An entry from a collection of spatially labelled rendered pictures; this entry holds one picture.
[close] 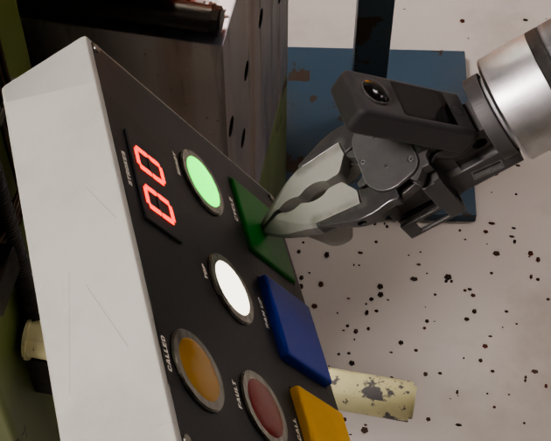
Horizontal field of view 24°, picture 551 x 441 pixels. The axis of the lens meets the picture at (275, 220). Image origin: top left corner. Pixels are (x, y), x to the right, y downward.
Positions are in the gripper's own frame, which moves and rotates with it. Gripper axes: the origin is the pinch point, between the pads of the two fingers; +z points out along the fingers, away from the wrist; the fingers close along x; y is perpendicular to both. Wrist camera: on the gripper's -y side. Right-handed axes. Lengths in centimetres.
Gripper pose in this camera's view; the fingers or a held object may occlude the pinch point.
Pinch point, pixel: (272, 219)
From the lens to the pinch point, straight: 104.5
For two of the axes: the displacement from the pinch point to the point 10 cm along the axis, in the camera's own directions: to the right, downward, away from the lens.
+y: 4.8, 4.0, 7.8
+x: -2.5, -7.9, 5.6
